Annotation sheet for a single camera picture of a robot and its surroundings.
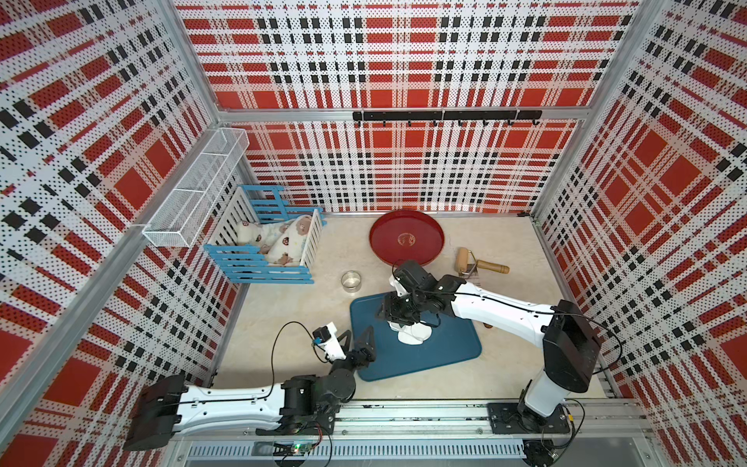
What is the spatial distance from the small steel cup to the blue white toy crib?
123 millimetres

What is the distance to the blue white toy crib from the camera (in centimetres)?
96

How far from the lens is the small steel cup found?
3.29 ft
